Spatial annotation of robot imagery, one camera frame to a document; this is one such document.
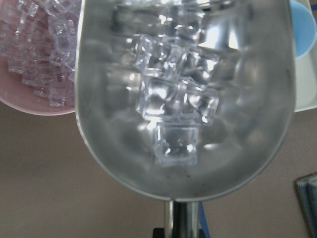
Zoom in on dark grey folded cloth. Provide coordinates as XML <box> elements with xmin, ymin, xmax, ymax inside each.
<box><xmin>296</xmin><ymin>173</ymin><xmax>317</xmax><ymax>238</ymax></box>

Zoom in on metal ice scoop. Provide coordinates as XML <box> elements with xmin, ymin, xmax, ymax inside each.
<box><xmin>75</xmin><ymin>0</ymin><xmax>295</xmax><ymax>238</ymax></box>

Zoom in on cream bear tray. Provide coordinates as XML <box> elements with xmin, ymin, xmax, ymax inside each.
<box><xmin>295</xmin><ymin>0</ymin><xmax>317</xmax><ymax>112</ymax></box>

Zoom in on clear fake ice cubes pile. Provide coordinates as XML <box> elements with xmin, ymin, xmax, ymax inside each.
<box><xmin>0</xmin><ymin>0</ymin><xmax>82</xmax><ymax>108</ymax></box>

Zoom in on light blue plastic cup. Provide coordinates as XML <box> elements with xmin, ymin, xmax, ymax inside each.
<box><xmin>289</xmin><ymin>0</ymin><xmax>317</xmax><ymax>59</ymax></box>

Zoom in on pink plastic bowl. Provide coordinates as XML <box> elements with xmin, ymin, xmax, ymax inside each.
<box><xmin>0</xmin><ymin>0</ymin><xmax>82</xmax><ymax>116</ymax></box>

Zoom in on ice cubes in scoop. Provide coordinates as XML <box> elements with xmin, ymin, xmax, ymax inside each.
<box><xmin>111</xmin><ymin>0</ymin><xmax>221</xmax><ymax>167</ymax></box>

